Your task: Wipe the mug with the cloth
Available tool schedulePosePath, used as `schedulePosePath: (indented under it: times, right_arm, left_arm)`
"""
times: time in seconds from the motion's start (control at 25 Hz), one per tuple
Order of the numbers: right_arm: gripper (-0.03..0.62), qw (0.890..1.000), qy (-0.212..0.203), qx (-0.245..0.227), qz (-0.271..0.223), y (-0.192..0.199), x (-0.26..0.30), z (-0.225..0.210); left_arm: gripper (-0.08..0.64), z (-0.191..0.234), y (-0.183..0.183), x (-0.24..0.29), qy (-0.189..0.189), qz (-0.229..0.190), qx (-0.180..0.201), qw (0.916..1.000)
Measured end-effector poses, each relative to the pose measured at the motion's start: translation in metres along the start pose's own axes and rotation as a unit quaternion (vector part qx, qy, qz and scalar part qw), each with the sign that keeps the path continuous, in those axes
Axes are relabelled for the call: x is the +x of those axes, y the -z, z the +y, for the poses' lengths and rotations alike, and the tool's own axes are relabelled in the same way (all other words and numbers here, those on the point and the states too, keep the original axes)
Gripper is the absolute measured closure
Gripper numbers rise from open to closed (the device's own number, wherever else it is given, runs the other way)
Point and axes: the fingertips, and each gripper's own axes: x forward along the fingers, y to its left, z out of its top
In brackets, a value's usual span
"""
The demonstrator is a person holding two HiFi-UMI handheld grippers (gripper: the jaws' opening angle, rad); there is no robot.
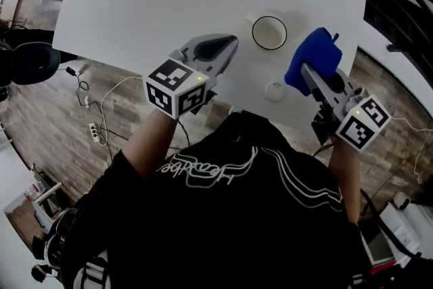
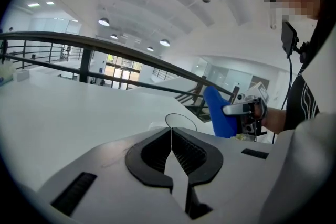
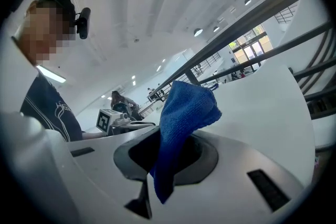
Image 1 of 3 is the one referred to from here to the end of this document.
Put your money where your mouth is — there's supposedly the blue cloth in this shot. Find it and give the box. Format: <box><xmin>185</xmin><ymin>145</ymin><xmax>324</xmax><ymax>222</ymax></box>
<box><xmin>283</xmin><ymin>26</ymin><xmax>343</xmax><ymax>97</ymax></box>

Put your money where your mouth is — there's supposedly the person's black white shoe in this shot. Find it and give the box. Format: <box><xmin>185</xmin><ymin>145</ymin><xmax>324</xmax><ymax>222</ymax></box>
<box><xmin>30</xmin><ymin>207</ymin><xmax>81</xmax><ymax>284</ymax></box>

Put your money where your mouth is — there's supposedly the white box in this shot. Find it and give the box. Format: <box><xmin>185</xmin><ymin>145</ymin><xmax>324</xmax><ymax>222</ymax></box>
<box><xmin>367</xmin><ymin>192</ymin><xmax>433</xmax><ymax>267</ymax></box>

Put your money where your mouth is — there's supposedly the person's right forearm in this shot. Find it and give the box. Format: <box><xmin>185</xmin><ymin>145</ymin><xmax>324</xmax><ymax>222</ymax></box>
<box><xmin>325</xmin><ymin>136</ymin><xmax>363</xmax><ymax>225</ymax></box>

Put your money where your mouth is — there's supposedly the small white round object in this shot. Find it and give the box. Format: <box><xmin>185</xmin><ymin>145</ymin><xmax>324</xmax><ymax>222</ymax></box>
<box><xmin>264</xmin><ymin>80</ymin><xmax>288</xmax><ymax>103</ymax></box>

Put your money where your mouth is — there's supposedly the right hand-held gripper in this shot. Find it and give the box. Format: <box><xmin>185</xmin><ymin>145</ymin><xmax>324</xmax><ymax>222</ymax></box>
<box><xmin>300</xmin><ymin>62</ymin><xmax>392</xmax><ymax>154</ymax></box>

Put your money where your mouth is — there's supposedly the white power strip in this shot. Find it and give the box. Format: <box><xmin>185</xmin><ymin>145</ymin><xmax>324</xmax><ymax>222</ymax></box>
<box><xmin>88</xmin><ymin>122</ymin><xmax>104</xmax><ymax>147</ymax></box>

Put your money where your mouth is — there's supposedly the white mug with black rim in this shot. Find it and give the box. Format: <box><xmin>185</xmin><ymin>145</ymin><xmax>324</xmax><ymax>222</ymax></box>
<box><xmin>244</xmin><ymin>12</ymin><xmax>288</xmax><ymax>51</ymax></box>

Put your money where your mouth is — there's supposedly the black office chair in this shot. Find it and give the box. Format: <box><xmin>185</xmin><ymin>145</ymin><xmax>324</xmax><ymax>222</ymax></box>
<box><xmin>0</xmin><ymin>41</ymin><xmax>62</xmax><ymax>87</ymax></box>

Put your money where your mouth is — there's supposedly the person's black printed shirt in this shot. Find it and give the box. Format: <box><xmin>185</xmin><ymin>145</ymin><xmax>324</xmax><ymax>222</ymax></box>
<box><xmin>60</xmin><ymin>109</ymin><xmax>371</xmax><ymax>289</ymax></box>

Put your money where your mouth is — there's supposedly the person's left forearm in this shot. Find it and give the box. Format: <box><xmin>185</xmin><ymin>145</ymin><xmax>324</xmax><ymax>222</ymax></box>
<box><xmin>129</xmin><ymin>107</ymin><xmax>179</xmax><ymax>181</ymax></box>

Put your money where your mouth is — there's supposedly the thin white cable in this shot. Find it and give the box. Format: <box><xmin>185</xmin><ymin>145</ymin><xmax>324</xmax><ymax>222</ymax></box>
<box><xmin>388</xmin><ymin>116</ymin><xmax>433</xmax><ymax>185</ymax></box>

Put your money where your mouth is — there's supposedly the black power adapter with cable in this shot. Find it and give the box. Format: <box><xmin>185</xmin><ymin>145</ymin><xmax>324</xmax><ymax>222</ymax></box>
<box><xmin>64</xmin><ymin>66</ymin><xmax>91</xmax><ymax>108</ymax></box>

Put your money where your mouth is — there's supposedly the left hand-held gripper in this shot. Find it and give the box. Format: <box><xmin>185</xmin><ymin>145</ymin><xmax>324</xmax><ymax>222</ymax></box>
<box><xmin>143</xmin><ymin>32</ymin><xmax>240</xmax><ymax>120</ymax></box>

